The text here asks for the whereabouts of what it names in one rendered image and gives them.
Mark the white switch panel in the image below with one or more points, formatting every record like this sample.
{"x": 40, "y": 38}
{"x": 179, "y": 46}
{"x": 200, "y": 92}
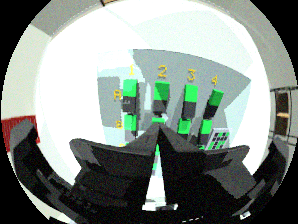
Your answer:
{"x": 200, "y": 99}

